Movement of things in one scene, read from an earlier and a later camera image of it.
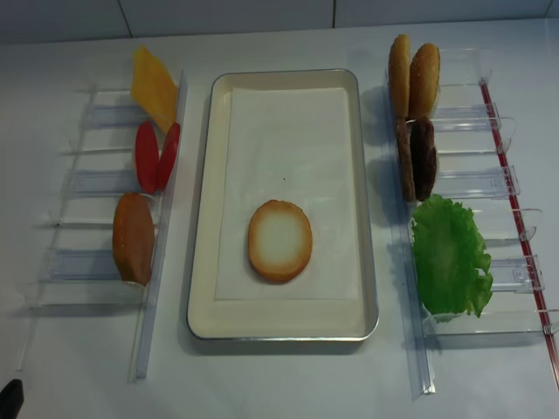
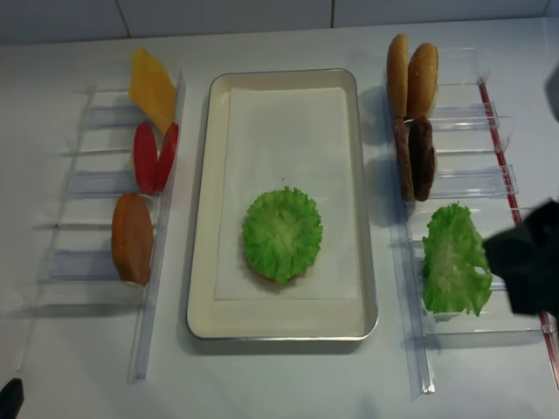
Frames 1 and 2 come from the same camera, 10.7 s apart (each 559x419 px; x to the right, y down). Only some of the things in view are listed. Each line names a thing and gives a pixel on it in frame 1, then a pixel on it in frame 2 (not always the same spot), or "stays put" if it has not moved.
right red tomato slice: [168, 156] stays put
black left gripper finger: [11, 398] stays put
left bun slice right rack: [399, 65] stays put
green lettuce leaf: [451, 257] to [281, 234]
